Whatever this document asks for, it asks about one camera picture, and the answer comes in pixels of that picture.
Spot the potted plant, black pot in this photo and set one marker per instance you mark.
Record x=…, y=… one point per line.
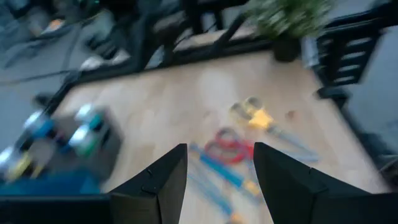
x=289, y=18

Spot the teal paint bottle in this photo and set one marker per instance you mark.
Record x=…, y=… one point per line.
x=90, y=118

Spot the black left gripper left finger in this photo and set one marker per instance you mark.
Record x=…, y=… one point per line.
x=155, y=193

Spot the green paint bottle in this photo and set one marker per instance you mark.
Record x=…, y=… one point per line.
x=84, y=141

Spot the grey translucent bin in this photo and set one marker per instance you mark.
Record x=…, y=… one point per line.
x=109, y=149

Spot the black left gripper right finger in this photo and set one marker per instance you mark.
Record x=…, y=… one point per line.
x=289, y=193

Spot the blue plastic bin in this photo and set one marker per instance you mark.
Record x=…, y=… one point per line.
x=46, y=186

